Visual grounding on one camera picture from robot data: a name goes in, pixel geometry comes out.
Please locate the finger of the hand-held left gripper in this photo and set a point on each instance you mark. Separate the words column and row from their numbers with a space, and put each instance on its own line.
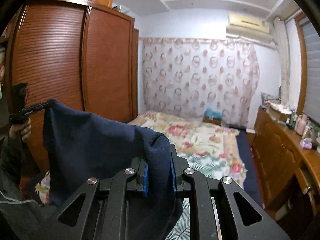
column 41, row 106

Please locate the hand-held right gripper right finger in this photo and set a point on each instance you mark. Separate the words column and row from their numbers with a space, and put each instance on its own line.
column 173, row 178

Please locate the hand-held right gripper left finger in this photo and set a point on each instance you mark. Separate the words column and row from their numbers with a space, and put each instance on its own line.
column 145, row 178

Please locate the navy printed t-shirt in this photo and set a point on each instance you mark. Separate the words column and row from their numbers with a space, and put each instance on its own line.
column 87, row 140

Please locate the person's left forearm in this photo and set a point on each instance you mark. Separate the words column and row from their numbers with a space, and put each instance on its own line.
column 12, row 155

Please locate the person's left hand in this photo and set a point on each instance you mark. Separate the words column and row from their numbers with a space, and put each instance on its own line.
column 22, row 130

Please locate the palm leaf blanket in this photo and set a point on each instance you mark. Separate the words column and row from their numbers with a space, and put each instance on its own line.
column 207, row 166

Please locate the floral blanket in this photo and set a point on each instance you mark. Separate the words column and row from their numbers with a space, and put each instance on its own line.
column 187, row 135

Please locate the cardboard box with blue cloth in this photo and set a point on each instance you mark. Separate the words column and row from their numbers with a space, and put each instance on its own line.
column 212, row 117

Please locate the navy bed sheet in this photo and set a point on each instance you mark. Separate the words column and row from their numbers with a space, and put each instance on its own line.
column 246, row 160

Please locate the wooden louvred wardrobe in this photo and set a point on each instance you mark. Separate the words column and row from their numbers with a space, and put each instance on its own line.
column 107, row 67

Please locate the white power strip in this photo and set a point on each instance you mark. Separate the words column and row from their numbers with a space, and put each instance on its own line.
column 250, row 130

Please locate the person's torso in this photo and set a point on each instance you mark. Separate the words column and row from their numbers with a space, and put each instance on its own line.
column 20, row 215

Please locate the circle patterned curtain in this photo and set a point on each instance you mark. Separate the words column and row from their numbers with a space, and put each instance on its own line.
column 195, row 80

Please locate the wooden sideboard cabinet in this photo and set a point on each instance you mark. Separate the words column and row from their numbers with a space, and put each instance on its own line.
column 275, row 150

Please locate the white waste bin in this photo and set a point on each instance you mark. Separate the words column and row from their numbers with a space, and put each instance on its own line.
column 283, row 210

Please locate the floral cushion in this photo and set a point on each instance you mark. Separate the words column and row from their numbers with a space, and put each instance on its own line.
column 268, row 98

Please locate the open cardboard box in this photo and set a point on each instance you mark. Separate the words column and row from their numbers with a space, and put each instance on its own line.
column 278, row 112

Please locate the clear storage box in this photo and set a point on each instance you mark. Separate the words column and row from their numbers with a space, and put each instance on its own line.
column 120, row 8

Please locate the small purple container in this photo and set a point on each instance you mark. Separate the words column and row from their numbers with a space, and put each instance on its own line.
column 306, row 143

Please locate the pink thermos bottle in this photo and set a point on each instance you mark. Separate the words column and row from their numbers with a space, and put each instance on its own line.
column 302, row 126

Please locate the tied beige side curtain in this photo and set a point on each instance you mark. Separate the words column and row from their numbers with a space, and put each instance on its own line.
column 282, row 60

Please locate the beige air conditioner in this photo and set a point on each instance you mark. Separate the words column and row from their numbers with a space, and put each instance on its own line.
column 250, row 28

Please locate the grey window blind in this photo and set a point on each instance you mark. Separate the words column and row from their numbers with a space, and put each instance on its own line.
column 313, row 80

